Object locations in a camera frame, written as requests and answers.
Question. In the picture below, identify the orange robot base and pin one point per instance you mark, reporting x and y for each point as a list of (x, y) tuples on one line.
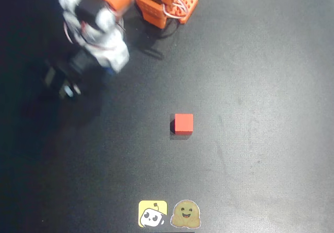
[(156, 6)]

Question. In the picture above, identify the red cube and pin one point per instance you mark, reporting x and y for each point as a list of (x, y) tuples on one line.
[(183, 123)]

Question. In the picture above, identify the white and orange robot arm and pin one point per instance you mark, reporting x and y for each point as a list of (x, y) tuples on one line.
[(86, 14)]

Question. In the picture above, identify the yellow robot sticker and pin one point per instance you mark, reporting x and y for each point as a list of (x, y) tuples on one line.
[(152, 213)]

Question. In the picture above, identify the hugging face emoji sticker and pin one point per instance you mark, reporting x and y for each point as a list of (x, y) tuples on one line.
[(185, 214)]

